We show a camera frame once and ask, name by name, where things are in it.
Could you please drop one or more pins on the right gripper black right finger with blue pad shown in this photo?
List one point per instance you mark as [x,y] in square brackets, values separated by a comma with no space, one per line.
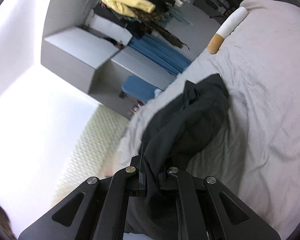
[207,209]

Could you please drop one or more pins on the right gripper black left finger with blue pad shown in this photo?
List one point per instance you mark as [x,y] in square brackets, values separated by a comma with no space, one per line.
[96,209]

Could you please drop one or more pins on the black garment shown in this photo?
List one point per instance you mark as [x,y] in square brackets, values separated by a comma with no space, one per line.
[174,135]

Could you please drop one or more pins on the cream quilted headboard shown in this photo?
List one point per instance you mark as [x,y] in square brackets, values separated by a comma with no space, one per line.
[94,154]

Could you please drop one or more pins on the grey bed sheet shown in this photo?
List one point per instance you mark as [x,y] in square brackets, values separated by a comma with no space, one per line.
[256,154]

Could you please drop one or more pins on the bottles on nightstand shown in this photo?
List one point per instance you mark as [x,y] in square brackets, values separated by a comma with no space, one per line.
[136,106]

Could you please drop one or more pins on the blue chair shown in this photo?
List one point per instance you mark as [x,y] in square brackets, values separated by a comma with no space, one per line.
[140,89]

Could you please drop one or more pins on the blue curtain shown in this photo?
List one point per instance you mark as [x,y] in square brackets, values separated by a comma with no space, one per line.
[160,53]

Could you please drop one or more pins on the grey tall wardrobe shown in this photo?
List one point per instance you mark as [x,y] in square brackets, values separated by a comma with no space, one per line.
[74,48]

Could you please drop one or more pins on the cigarette shaped pillow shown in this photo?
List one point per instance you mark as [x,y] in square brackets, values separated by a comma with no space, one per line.
[226,29]

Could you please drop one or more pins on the black hanging coat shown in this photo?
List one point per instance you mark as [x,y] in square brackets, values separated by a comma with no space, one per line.
[134,26]

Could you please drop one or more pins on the brown patterned scarf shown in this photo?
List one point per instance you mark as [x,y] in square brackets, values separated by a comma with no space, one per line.
[151,21]

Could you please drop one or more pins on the yellow fleece jacket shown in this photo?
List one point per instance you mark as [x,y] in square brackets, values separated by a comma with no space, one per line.
[125,7]

